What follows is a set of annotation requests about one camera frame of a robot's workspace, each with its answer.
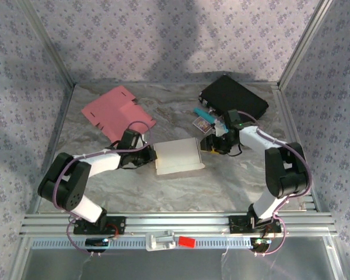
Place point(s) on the white paper box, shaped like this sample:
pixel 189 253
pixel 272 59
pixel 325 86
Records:
pixel 178 154

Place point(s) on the pink paper box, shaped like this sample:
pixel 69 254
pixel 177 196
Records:
pixel 111 111

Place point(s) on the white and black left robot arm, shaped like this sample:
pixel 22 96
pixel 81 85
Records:
pixel 70 186

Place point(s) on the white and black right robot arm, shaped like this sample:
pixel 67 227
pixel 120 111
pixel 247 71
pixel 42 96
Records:
pixel 288 175

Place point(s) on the printed card deck box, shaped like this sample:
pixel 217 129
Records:
pixel 202 125

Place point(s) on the teal plastic cylinder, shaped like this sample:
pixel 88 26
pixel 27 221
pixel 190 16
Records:
pixel 204 114

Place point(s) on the black hard case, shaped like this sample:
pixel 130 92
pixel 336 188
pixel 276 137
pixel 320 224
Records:
pixel 236 96

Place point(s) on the red plastic block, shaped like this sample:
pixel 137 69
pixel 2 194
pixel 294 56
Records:
pixel 186 242

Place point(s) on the black electronics module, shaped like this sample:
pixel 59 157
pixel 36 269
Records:
pixel 97 243

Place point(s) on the round black electronics board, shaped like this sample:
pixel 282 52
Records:
pixel 259 245

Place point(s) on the grey metal sheet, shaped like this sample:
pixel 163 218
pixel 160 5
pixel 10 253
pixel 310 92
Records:
pixel 178 265

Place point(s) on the aluminium side rail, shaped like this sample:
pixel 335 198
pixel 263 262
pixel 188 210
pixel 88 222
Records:
pixel 55 137
pixel 291 131

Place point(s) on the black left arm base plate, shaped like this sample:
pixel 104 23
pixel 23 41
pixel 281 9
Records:
pixel 116 226

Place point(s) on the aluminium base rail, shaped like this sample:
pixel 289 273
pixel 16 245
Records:
pixel 178 223

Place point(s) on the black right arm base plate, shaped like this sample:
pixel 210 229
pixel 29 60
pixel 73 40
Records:
pixel 236 224

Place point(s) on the white plastic bracket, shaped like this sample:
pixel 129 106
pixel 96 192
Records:
pixel 160 241

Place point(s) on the aluminium frame post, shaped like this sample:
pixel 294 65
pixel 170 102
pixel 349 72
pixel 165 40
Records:
pixel 303 43
pixel 46 43

